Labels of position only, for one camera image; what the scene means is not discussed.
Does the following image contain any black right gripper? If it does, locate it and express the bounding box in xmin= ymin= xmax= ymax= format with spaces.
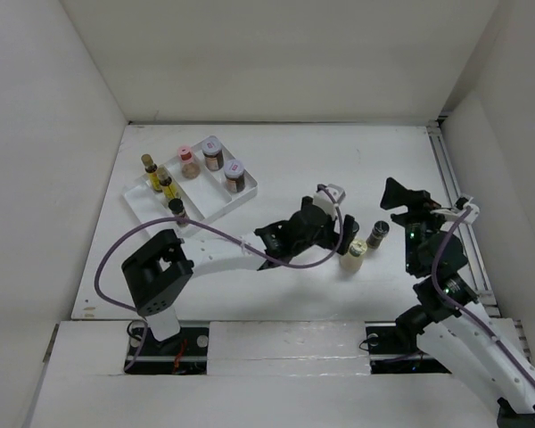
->
xmin=379 ymin=176 xmax=454 ymax=274

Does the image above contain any cream cap sauce bottle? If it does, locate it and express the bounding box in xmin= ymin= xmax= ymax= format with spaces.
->
xmin=340 ymin=238 xmax=367 ymax=273

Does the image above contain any white lid jar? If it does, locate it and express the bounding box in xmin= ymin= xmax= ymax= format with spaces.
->
xmin=223 ymin=159 xmax=245 ymax=193
xmin=201 ymin=136 xmax=224 ymax=171

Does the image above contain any pink cap spice bottle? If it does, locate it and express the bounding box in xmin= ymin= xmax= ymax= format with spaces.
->
xmin=177 ymin=146 xmax=201 ymax=179

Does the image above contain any black cap spice jar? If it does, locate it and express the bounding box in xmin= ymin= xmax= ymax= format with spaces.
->
xmin=168 ymin=198 xmax=189 ymax=227

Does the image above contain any yellow label bottle gold cap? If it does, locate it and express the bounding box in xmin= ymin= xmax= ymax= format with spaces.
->
xmin=141 ymin=153 xmax=161 ymax=193

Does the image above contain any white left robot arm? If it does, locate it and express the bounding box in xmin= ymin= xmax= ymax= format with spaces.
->
xmin=121 ymin=197 xmax=359 ymax=354

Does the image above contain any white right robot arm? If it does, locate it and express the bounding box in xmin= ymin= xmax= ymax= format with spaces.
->
xmin=380 ymin=177 xmax=535 ymax=427

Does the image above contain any brown spice jar dark cap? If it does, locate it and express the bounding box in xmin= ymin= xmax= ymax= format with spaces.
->
xmin=366 ymin=220 xmax=390 ymax=250

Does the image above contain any white divided organizer tray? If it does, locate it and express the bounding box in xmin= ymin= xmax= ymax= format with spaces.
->
xmin=122 ymin=138 xmax=258 ymax=225

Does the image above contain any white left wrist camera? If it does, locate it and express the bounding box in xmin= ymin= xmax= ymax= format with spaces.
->
xmin=313 ymin=184 xmax=346 ymax=220

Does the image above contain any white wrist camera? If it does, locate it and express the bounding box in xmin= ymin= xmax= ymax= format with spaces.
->
xmin=313 ymin=184 xmax=346 ymax=220
xmin=431 ymin=193 xmax=480 ymax=225

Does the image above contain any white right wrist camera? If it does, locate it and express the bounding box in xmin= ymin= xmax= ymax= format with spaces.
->
xmin=431 ymin=193 xmax=480 ymax=225

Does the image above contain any aluminium rail right side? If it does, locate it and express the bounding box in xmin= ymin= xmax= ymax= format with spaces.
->
xmin=426 ymin=120 xmax=530 ymax=361

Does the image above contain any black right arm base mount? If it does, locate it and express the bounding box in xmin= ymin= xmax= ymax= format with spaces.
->
xmin=358 ymin=306 xmax=450 ymax=375

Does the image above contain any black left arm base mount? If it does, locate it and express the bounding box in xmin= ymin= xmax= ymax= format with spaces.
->
xmin=124 ymin=321 xmax=210 ymax=375

